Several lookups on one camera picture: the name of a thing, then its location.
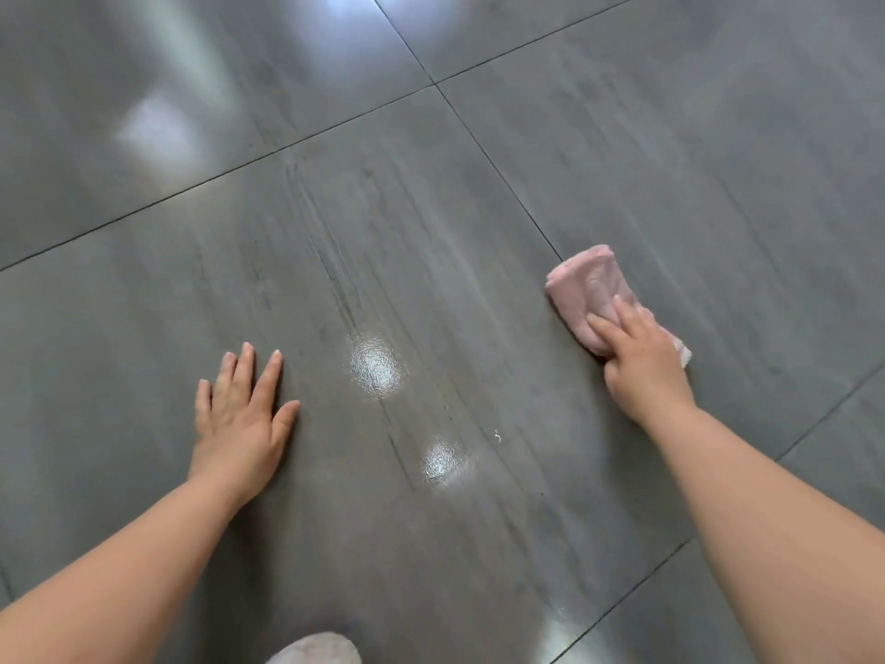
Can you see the person's left hand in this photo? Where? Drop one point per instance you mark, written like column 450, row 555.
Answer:
column 235, row 435

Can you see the person's right hand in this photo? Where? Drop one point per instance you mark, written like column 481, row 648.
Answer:
column 646, row 369

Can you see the person's left middle finger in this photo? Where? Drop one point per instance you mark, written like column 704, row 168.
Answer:
column 242, row 369

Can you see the person's left thumb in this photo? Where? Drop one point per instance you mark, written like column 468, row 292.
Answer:
column 285, row 418

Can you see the person's left little finger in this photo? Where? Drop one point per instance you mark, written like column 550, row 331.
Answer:
column 202, row 404

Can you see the person's right middle finger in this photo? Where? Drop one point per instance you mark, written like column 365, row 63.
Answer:
column 628, row 312

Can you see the pink cleaning cloth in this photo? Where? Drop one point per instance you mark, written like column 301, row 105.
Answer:
column 588, row 286

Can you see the person's left forearm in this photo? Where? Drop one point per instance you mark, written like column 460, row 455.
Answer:
column 104, row 580

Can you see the person's right forearm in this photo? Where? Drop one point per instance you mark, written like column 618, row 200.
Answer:
column 774, row 518

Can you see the white fuzzy slipper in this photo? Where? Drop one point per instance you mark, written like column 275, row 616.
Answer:
column 314, row 650

